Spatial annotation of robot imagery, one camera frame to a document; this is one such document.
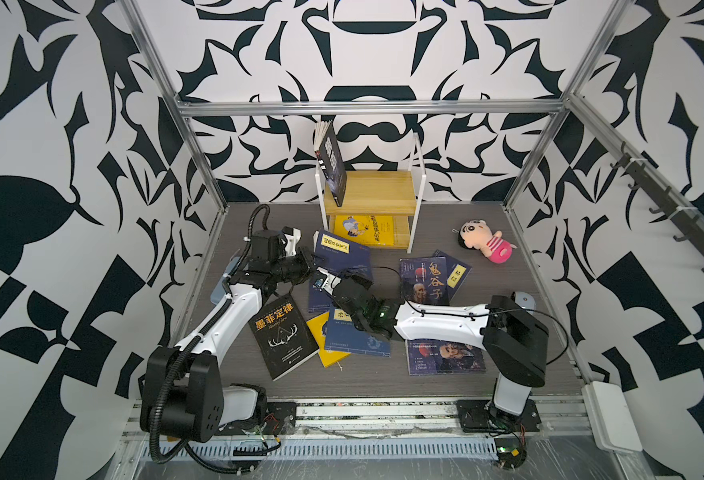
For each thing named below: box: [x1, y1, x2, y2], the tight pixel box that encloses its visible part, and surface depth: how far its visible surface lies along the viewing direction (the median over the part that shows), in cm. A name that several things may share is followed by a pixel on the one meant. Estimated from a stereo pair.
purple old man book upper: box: [399, 256, 448, 306], surface depth 98 cm
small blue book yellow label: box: [432, 249, 473, 304], surface depth 101 cm
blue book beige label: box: [325, 306, 391, 358], surface depth 85 cm
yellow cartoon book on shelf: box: [334, 215, 395, 247], surface depth 110 cm
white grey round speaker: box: [514, 291, 536, 314], surface depth 87 cm
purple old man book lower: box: [406, 338, 486, 376], surface depth 84 cm
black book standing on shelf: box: [314, 120, 347, 207], surface depth 86 cm
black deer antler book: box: [248, 294, 320, 381], surface depth 87 cm
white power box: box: [581, 381, 643, 453], surface depth 73 cm
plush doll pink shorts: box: [458, 219, 517, 265], surface depth 104 cm
